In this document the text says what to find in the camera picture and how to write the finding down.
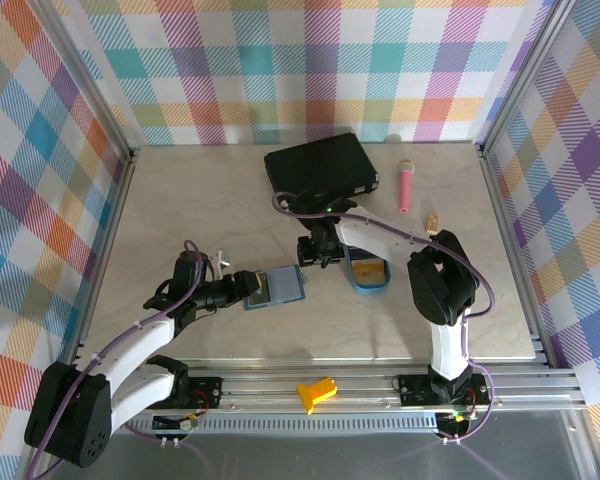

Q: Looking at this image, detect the blue card holder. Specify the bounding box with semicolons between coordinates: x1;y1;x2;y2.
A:
243;265;308;313

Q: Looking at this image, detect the yellow credit card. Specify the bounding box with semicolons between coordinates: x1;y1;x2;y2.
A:
352;258;386;285

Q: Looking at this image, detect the blue plastic tray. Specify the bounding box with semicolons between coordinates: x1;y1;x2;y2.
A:
343;243;395;298

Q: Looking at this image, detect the black briefcase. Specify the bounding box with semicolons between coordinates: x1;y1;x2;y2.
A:
263;132;380;201

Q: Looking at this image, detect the yellow plastic part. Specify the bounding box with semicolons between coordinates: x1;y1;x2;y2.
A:
296;378;339;416

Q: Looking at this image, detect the small circuit board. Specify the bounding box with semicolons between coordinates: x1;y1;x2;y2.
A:
151;413;202;432
435;410;476;435

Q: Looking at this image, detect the grey metal sheet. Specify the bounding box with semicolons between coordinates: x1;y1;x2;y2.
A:
44;433;584;480

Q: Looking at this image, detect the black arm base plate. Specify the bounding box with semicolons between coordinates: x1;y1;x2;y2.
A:
131;375;225;410
397;373;492;407

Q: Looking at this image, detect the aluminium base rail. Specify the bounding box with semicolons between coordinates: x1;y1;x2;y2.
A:
34;357;589;416

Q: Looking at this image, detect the aluminium table edge rail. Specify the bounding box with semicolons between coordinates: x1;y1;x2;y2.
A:
64;147;137;366
478;143;554;369

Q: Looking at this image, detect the perforated metal cable duct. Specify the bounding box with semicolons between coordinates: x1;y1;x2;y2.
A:
59;418;444;437

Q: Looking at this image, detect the aluminium frame post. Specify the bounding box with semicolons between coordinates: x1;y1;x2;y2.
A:
476;0;577;151
32;0;136;164

